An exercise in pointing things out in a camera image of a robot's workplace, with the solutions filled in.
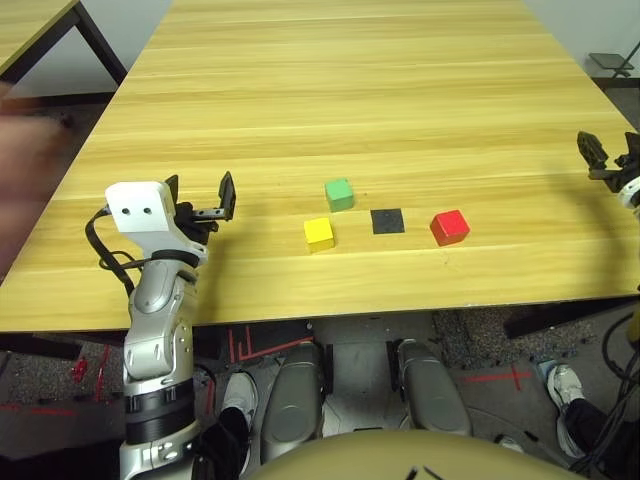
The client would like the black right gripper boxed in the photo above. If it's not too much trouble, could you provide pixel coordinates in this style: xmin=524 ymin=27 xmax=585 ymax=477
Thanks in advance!
xmin=577 ymin=130 xmax=640 ymax=194

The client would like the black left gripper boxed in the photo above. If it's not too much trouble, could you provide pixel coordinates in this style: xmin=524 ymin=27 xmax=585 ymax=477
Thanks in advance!
xmin=164 ymin=170 xmax=237 ymax=247

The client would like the yellow wooden block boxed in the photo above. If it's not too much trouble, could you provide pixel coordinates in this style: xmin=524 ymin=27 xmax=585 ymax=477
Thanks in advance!
xmin=303 ymin=216 xmax=335 ymax=253

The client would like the green wooden block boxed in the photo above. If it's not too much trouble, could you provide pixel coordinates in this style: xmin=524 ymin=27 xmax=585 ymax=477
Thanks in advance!
xmin=323 ymin=178 xmax=356 ymax=213

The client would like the red wooden block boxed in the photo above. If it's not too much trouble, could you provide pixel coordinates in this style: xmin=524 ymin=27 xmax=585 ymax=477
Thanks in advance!
xmin=429 ymin=209 xmax=471 ymax=247

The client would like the blurred person hand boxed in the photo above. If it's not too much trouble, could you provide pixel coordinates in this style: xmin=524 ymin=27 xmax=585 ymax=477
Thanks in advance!
xmin=0 ymin=81 xmax=66 ymax=282

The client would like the black flat stand plate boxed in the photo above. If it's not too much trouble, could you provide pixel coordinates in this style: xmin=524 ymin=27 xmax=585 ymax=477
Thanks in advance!
xmin=588 ymin=51 xmax=635 ymax=79

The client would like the red tape line pattern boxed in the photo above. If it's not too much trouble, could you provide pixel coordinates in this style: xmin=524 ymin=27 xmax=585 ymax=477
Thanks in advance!
xmin=226 ymin=325 xmax=314 ymax=365

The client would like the black square pad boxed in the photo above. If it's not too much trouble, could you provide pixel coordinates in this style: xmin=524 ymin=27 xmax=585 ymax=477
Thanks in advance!
xmin=370 ymin=208 xmax=405 ymax=235

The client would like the white sneaker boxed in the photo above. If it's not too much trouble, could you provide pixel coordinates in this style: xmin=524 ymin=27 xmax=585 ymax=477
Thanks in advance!
xmin=494 ymin=433 xmax=527 ymax=454
xmin=546 ymin=363 xmax=585 ymax=417
xmin=219 ymin=371 xmax=259 ymax=426
xmin=556 ymin=415 xmax=587 ymax=459

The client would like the grey left robot leg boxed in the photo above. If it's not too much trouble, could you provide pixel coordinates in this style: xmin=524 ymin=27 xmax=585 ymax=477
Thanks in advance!
xmin=259 ymin=342 xmax=324 ymax=464

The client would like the grey robot leg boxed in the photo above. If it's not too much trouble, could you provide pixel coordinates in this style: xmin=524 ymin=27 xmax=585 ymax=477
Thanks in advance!
xmin=397 ymin=338 xmax=474 ymax=437
xmin=259 ymin=342 xmax=324 ymax=464

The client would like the grey metal stand base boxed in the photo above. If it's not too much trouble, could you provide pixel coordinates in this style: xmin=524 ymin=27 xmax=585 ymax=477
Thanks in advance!
xmin=304 ymin=317 xmax=436 ymax=437

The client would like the red tape cross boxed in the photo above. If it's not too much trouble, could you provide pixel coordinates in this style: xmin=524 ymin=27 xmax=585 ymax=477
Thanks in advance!
xmin=463 ymin=363 xmax=534 ymax=392

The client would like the black trouser leg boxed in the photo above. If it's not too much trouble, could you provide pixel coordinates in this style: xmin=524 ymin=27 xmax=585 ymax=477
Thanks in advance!
xmin=564 ymin=397 xmax=609 ymax=459
xmin=198 ymin=407 xmax=252 ymax=480

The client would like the grey right robot leg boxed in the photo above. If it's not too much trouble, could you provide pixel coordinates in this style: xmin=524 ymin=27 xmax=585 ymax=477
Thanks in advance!
xmin=397 ymin=338 xmax=474 ymax=437

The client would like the tan robot torso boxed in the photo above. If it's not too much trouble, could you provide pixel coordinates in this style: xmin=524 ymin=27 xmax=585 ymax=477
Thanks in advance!
xmin=244 ymin=428 xmax=587 ymax=480

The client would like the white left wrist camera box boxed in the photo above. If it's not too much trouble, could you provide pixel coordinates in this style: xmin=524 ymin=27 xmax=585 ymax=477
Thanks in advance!
xmin=104 ymin=180 xmax=209 ymax=267

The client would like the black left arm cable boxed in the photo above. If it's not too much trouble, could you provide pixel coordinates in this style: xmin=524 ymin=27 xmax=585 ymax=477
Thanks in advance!
xmin=84 ymin=205 xmax=151 ymax=297

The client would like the wooden side table black frame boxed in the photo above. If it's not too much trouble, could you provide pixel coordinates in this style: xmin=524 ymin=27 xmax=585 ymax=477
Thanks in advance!
xmin=0 ymin=0 xmax=129 ymax=89

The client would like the black floor cable bundle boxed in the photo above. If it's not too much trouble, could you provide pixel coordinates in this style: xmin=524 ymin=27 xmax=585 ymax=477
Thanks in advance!
xmin=569 ymin=319 xmax=640 ymax=477

